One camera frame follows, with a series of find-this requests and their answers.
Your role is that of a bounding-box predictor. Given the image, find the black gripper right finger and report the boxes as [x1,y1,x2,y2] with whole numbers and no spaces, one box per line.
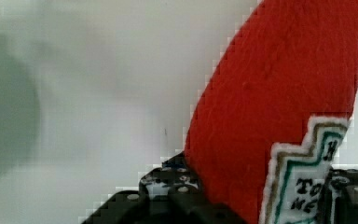
[318,169,358,224]

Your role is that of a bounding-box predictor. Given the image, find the red plush ketchup bottle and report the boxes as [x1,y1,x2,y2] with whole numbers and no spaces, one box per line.
[185,0,358,224]

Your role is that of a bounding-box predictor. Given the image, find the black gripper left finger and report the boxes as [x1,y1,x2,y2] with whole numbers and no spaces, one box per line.
[139,152,202,200]

